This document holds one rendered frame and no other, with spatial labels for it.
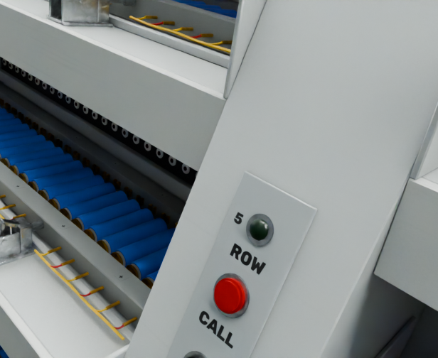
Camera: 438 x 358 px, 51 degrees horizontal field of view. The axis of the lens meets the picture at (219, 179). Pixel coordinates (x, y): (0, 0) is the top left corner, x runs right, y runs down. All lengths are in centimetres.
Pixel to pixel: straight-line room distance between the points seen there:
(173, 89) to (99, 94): 7
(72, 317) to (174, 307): 13
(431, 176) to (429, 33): 5
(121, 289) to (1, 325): 10
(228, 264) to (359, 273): 6
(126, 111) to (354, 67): 15
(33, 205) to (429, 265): 34
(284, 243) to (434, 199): 6
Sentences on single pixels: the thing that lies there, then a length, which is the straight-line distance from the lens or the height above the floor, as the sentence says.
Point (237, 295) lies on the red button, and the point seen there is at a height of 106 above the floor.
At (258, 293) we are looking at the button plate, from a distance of 21.
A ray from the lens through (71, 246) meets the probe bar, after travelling 39.
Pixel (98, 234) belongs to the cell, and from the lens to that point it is 42.
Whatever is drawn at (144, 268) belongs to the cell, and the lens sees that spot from 38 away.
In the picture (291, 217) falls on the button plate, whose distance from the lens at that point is 20.
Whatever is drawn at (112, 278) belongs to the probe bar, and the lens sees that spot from 36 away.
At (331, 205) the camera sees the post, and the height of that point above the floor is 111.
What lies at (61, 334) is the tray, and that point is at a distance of 35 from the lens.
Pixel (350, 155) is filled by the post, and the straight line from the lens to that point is 19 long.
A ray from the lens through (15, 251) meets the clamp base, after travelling 42.
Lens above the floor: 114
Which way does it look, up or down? 11 degrees down
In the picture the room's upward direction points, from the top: 22 degrees clockwise
